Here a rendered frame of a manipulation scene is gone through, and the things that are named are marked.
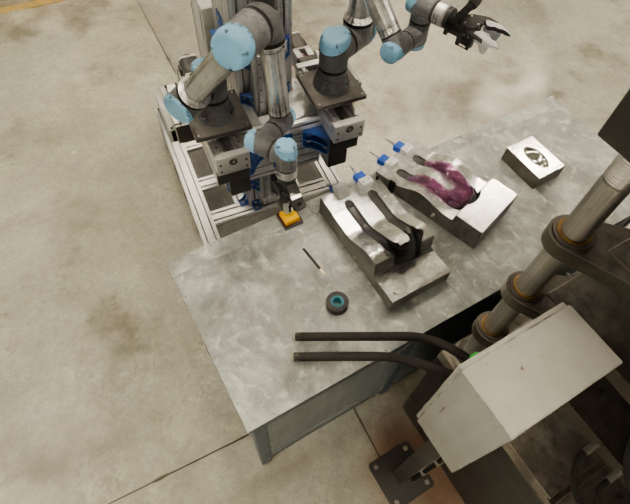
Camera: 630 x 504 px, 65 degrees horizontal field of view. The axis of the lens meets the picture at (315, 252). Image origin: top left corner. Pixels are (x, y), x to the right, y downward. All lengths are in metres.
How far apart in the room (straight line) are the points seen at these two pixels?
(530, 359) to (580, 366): 0.10
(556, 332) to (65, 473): 2.12
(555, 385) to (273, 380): 0.91
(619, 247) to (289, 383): 1.02
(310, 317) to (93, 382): 1.30
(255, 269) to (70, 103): 2.40
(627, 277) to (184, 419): 1.94
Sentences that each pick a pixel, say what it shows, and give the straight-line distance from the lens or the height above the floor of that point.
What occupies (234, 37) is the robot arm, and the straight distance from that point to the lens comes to 1.44.
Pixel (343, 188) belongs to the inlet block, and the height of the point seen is 0.93.
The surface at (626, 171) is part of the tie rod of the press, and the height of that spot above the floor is 1.76.
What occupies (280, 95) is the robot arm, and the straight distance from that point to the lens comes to 1.71.
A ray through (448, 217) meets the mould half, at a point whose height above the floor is 0.87.
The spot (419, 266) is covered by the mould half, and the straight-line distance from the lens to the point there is 1.84.
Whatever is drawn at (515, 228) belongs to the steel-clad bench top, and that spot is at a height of 0.80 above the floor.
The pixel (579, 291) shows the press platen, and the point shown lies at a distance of 1.45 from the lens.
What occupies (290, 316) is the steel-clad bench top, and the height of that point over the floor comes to 0.80.
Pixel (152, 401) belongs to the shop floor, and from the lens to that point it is 2.57.
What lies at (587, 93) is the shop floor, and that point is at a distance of 4.36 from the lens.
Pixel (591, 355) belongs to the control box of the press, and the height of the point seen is 1.47.
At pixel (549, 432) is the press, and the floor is 0.78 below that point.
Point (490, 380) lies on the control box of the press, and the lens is 1.04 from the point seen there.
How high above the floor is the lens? 2.39
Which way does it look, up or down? 58 degrees down
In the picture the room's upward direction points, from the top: 4 degrees clockwise
